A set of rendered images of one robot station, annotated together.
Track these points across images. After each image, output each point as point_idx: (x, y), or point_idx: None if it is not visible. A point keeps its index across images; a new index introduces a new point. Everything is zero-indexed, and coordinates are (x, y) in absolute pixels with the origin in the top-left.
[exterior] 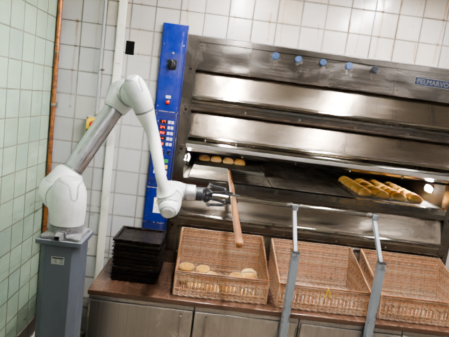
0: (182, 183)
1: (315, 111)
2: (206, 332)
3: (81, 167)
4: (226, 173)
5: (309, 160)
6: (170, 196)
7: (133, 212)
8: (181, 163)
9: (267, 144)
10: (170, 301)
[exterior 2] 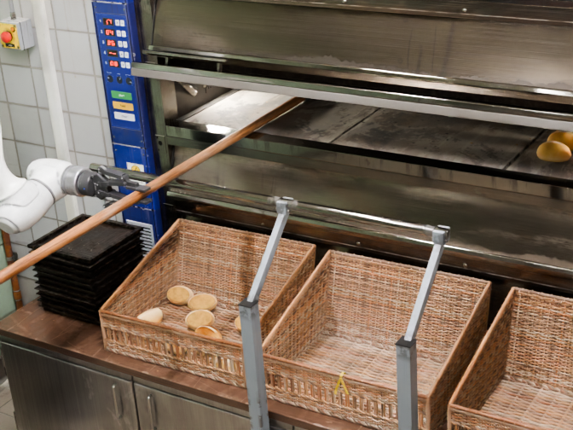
0: (62, 165)
1: None
2: (158, 421)
3: None
4: None
5: (344, 96)
6: (7, 198)
7: None
8: (158, 98)
9: (283, 60)
10: (95, 360)
